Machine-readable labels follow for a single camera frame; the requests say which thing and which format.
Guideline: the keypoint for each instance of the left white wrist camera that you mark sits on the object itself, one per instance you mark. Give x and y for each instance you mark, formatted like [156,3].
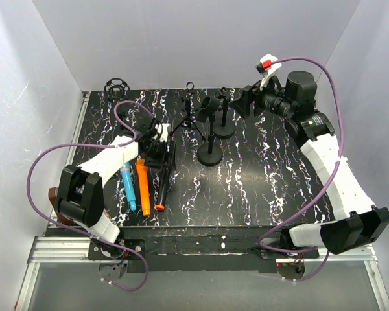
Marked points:
[162,131]

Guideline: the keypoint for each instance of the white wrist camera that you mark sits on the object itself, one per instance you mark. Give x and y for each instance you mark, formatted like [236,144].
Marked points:
[267,66]
[162,131]

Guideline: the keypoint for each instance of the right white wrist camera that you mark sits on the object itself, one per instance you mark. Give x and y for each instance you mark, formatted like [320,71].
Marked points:
[267,66]

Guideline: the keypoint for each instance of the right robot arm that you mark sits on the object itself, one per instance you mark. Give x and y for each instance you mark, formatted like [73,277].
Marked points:
[358,221]

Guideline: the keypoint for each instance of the orange microphone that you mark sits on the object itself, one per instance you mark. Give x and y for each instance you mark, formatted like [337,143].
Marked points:
[142,173]

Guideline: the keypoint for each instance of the black microphone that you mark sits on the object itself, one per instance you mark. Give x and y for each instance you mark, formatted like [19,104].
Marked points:
[164,178]

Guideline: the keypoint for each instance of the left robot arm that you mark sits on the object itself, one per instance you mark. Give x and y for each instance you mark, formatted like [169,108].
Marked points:
[80,195]

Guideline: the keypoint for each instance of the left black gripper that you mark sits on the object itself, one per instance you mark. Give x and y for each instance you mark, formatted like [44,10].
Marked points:
[159,161]

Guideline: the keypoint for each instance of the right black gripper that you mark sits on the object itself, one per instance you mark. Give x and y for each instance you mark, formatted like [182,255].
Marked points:
[249,94]

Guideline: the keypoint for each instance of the round base stand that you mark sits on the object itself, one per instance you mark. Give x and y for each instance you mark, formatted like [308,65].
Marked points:
[224,128]
[209,154]

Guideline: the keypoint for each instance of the cyan microphone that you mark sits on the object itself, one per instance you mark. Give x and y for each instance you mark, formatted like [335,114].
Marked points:
[128,186]

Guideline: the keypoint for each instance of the brown box with clear lid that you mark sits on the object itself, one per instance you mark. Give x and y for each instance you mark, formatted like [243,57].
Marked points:
[52,196]

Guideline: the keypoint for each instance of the small black tripod stand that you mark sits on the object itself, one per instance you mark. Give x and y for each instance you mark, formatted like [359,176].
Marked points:
[115,90]

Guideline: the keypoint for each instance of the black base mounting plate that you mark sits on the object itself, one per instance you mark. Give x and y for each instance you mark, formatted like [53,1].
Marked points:
[197,248]

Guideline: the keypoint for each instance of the tall black tripod stand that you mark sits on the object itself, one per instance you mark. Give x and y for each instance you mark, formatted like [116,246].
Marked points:
[188,121]

